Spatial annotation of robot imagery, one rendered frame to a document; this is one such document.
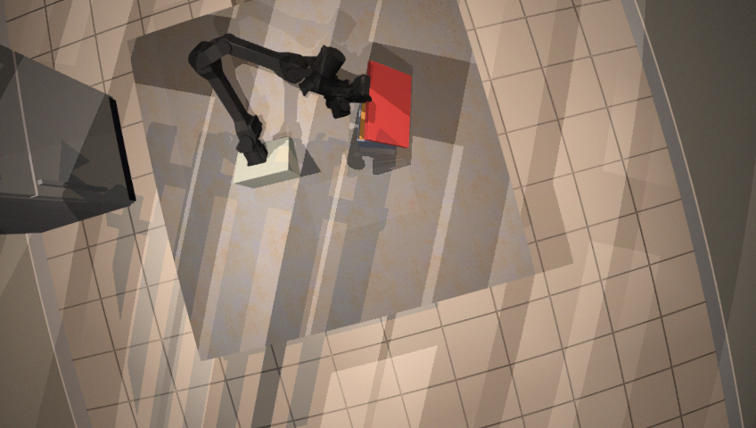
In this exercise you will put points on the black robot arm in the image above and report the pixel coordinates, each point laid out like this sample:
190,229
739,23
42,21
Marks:
205,59

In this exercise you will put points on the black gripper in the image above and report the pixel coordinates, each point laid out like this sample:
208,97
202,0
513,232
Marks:
358,89

